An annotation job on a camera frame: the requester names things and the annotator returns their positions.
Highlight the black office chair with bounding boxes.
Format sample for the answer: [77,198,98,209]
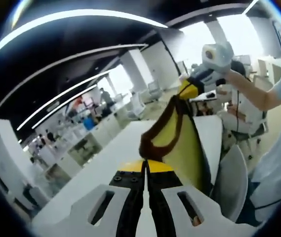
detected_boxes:
[73,139,92,154]

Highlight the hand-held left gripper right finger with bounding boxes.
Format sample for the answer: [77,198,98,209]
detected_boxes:
[147,159,254,237]

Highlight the blue container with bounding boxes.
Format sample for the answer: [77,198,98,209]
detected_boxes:
[83,117,95,130]

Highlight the yellow garment blue grey sleeves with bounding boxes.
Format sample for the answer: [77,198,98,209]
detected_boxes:
[139,95,215,198]

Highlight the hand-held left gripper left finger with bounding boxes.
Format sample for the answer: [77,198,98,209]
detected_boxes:
[31,159,147,237]

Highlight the white perforated chair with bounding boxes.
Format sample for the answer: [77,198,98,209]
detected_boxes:
[210,144,250,223]

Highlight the long white counter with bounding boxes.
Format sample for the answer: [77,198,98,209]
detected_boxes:
[66,112,131,169]

